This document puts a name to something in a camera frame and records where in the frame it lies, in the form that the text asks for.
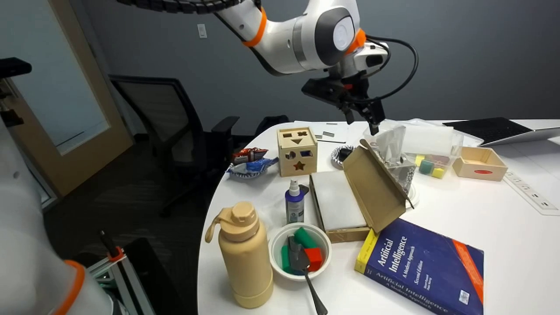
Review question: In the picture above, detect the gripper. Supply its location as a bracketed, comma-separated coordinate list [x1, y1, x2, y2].
[335, 72, 387, 136]

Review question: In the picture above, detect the wooden shape sorter box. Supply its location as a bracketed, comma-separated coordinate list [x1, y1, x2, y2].
[276, 127, 319, 178]

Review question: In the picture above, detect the cardboard box lid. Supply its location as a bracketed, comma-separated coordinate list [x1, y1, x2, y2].
[343, 139, 415, 234]

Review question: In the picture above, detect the open cardboard box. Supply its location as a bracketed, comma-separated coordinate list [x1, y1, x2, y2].
[308, 139, 415, 244]

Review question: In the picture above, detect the sheet of paper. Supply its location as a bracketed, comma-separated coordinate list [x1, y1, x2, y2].
[294, 121, 351, 144]

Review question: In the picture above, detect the crumpled clear plastic bag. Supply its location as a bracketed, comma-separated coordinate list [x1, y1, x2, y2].
[371, 125, 417, 194]

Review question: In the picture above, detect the small patterned paper plate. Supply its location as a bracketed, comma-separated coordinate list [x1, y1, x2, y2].
[330, 145, 357, 170]

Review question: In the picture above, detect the clear plastic container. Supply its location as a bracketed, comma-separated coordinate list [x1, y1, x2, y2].
[363, 119, 465, 180]

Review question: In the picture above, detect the white foam sheet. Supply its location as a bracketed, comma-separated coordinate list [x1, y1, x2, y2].
[310, 170, 368, 232]

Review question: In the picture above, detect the black chair back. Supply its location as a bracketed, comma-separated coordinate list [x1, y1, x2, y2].
[255, 114, 291, 137]

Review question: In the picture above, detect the white plate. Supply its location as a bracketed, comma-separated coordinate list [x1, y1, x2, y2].
[404, 183, 420, 210]

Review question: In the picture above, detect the small spray bottle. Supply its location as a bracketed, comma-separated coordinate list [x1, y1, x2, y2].
[284, 179, 306, 225]

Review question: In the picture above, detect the blue snack packet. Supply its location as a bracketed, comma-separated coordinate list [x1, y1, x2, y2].
[227, 157, 280, 175]

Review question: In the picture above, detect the red snack packet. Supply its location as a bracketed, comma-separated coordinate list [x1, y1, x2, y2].
[231, 147, 269, 165]

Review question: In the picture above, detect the wooden tray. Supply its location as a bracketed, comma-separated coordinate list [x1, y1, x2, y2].
[451, 146, 509, 182]

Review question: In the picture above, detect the laptop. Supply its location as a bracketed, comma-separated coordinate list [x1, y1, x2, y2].
[442, 116, 560, 147]

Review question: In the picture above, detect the green cylinder block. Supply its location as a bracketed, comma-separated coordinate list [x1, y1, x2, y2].
[293, 227, 319, 249]

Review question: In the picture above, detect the red cube block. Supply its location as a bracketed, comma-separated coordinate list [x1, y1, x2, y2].
[304, 247, 324, 272]

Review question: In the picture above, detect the grey spatula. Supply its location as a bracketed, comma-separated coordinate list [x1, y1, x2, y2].
[287, 235, 329, 315]

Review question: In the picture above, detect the white bowl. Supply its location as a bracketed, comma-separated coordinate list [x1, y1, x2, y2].
[267, 222, 333, 282]

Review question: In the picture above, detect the blue hardcover book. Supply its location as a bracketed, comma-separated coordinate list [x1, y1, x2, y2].
[354, 217, 485, 315]

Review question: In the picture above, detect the green flat block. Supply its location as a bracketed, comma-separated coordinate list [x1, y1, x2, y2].
[280, 245, 293, 274]

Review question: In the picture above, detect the white power strip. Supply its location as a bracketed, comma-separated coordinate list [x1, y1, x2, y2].
[503, 171, 560, 216]

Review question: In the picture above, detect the tan water bottle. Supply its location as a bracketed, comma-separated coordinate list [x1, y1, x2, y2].
[204, 201, 274, 309]

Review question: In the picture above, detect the black office chair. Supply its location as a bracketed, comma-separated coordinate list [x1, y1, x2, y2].
[108, 74, 241, 218]

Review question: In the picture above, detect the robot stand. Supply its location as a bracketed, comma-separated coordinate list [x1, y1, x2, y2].
[87, 230, 186, 315]

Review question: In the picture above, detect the wooden door with window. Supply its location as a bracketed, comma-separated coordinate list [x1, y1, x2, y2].
[0, 0, 134, 198]

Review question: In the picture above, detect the camera on mount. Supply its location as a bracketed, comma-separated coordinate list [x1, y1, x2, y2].
[0, 56, 33, 128]

